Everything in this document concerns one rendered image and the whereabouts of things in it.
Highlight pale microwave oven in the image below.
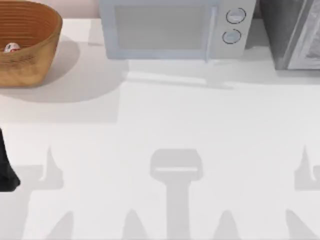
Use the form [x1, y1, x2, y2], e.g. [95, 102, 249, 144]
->
[98, 0, 257, 61]

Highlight microwave door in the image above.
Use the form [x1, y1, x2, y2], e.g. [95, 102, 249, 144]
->
[98, 0, 219, 60]

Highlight round microwave knob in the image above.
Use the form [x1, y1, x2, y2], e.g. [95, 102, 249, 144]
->
[221, 28, 243, 45]
[225, 7, 247, 25]

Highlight brown woven basket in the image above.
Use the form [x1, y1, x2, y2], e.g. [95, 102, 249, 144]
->
[0, 0, 63, 88]

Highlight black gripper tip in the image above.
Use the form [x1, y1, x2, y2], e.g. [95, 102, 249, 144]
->
[0, 127, 21, 193]

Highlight red and white can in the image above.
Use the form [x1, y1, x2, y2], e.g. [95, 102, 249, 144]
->
[3, 42, 21, 54]

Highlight microwave door handle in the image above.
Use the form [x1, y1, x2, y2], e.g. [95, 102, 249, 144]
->
[205, 6, 217, 62]

